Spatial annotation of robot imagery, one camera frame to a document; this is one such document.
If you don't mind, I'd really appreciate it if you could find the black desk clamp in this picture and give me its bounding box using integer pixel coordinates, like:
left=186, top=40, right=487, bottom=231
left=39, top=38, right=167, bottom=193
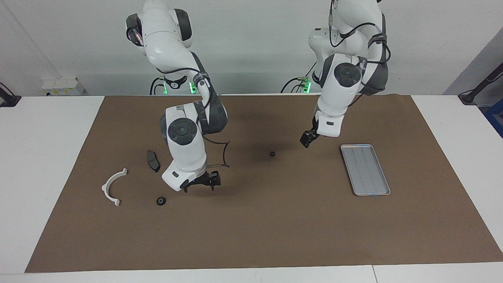
left=0, top=83, right=21, bottom=107

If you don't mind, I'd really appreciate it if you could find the white half-ring bracket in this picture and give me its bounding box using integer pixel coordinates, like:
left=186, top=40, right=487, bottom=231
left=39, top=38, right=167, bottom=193
left=101, top=168, right=128, bottom=206

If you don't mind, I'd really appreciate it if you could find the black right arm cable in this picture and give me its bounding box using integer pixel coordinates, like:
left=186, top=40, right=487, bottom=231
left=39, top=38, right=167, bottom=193
left=155, top=67, right=232, bottom=169

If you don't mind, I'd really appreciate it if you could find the blue crate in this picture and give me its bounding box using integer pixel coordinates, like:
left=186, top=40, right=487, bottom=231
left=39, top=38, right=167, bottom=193
left=484, top=98, right=503, bottom=138

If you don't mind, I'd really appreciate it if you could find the silver metal tray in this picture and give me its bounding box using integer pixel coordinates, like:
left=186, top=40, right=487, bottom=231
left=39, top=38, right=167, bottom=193
left=340, top=144, right=391, bottom=197

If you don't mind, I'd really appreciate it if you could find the black base cable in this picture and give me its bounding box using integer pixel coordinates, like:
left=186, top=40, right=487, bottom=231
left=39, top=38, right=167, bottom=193
left=150, top=77, right=165, bottom=96
left=281, top=59, right=317, bottom=94

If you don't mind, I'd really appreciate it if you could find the dark grey curved brake pad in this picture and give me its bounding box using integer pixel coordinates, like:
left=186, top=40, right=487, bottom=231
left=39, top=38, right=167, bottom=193
left=146, top=151, right=161, bottom=173

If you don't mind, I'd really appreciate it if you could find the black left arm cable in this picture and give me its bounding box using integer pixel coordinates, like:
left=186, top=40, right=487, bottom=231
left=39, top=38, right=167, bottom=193
left=328, top=0, right=391, bottom=63

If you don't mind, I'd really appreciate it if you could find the brown table mat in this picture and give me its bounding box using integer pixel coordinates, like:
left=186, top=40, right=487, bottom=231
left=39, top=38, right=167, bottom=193
left=24, top=94, right=503, bottom=273

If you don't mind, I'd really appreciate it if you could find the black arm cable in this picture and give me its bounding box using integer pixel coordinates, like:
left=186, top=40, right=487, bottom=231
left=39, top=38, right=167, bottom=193
left=328, top=0, right=391, bottom=63
left=155, top=67, right=232, bottom=169

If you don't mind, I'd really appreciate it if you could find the white power strip box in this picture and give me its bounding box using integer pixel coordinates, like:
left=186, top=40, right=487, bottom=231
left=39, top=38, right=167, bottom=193
left=41, top=77, right=85, bottom=97

